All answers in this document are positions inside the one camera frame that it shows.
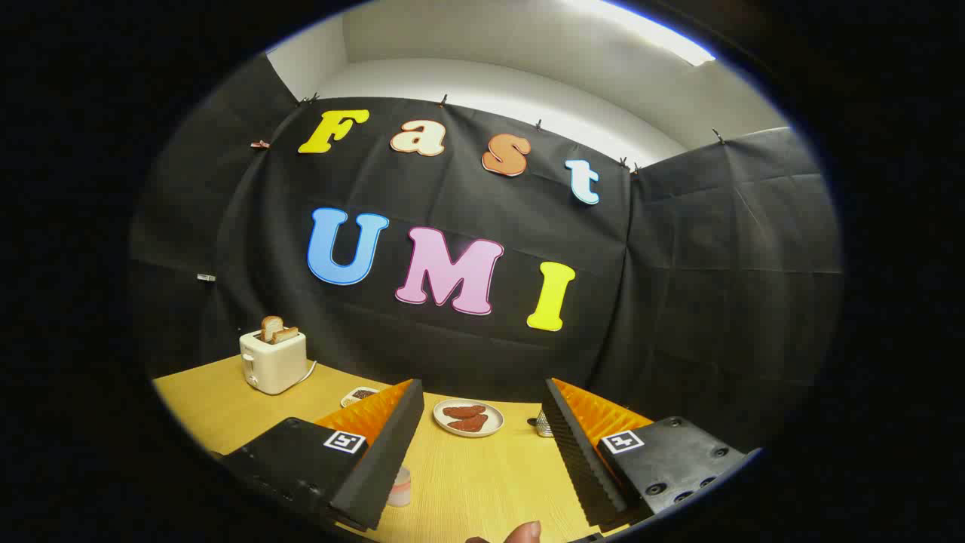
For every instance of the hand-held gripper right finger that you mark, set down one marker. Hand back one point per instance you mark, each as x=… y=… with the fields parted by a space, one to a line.
x=580 y=467

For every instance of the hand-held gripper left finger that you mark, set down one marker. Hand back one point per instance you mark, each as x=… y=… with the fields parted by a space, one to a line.
x=377 y=467

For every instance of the clear juice bottle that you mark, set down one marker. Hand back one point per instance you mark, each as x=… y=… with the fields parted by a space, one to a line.
x=400 y=489

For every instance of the white divided condiment dish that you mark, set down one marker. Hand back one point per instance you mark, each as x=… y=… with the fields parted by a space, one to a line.
x=360 y=394

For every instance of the white round plate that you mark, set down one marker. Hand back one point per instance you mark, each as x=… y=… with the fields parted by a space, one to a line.
x=494 y=422

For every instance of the wooden table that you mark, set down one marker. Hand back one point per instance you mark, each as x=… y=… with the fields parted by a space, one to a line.
x=482 y=483

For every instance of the red meat slice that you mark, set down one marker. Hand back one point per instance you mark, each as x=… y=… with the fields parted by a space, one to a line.
x=470 y=424
x=464 y=411

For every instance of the cream toaster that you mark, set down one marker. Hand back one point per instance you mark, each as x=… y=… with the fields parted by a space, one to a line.
x=275 y=366

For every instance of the black backdrop cloth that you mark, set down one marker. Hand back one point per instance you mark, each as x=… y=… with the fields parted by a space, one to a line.
x=467 y=354

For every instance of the toast slice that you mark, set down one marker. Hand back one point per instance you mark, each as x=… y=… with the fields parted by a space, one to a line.
x=271 y=327
x=285 y=335

